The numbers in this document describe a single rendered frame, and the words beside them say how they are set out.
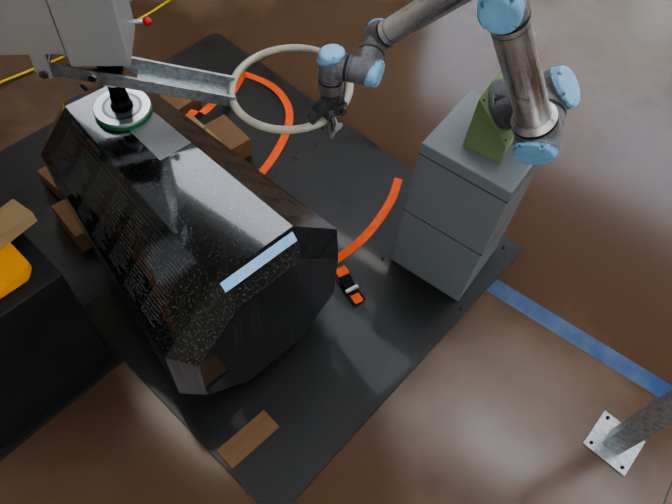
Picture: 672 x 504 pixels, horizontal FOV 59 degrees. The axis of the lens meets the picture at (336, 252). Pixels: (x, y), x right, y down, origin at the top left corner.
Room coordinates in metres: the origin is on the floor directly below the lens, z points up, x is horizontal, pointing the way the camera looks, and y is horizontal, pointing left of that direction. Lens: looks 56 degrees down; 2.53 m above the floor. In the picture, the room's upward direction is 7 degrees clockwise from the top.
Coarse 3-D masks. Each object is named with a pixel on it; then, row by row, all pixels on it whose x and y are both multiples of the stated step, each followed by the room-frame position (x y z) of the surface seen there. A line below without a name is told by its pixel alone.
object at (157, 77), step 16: (64, 64) 1.58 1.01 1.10; (144, 64) 1.73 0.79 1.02; (160, 64) 1.75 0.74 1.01; (96, 80) 1.59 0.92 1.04; (112, 80) 1.60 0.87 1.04; (128, 80) 1.62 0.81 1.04; (144, 80) 1.63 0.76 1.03; (160, 80) 1.70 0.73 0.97; (176, 80) 1.73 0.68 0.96; (192, 80) 1.76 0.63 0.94; (208, 80) 1.78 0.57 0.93; (224, 80) 1.79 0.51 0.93; (176, 96) 1.65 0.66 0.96; (192, 96) 1.66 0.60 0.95; (208, 96) 1.67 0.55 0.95; (224, 96) 1.69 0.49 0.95
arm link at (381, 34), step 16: (416, 0) 1.68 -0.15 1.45; (432, 0) 1.63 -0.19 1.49; (448, 0) 1.60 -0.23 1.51; (464, 0) 1.59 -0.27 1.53; (400, 16) 1.68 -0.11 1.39; (416, 16) 1.64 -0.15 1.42; (432, 16) 1.62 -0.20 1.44; (368, 32) 1.73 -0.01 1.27; (384, 32) 1.69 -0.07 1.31; (400, 32) 1.66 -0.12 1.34; (384, 48) 1.69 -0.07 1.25
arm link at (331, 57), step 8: (328, 48) 1.65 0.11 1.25; (336, 48) 1.66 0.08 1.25; (320, 56) 1.62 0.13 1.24; (328, 56) 1.61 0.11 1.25; (336, 56) 1.61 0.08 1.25; (344, 56) 1.63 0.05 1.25; (320, 64) 1.61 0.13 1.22; (328, 64) 1.60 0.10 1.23; (336, 64) 1.60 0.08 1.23; (320, 72) 1.61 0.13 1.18; (328, 72) 1.60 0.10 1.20; (336, 72) 1.59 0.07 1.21; (320, 80) 1.61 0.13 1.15; (328, 80) 1.60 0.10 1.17; (336, 80) 1.61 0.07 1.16
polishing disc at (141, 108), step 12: (108, 96) 1.70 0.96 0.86; (132, 96) 1.72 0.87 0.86; (144, 96) 1.73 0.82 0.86; (96, 108) 1.63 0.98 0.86; (108, 108) 1.64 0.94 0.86; (132, 108) 1.65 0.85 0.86; (144, 108) 1.66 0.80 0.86; (108, 120) 1.58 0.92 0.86; (120, 120) 1.58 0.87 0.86; (132, 120) 1.59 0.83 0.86
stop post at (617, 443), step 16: (656, 400) 0.93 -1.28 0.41; (608, 416) 1.00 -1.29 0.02; (640, 416) 0.89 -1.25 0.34; (656, 416) 0.86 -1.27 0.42; (592, 432) 0.92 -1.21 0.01; (608, 432) 0.93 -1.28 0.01; (624, 432) 0.87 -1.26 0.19; (640, 432) 0.85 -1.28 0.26; (656, 432) 0.83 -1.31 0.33; (592, 448) 0.85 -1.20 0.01; (608, 448) 0.86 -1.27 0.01; (624, 448) 0.84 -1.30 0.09; (640, 448) 0.87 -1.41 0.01; (608, 464) 0.79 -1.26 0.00; (624, 464) 0.80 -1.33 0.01
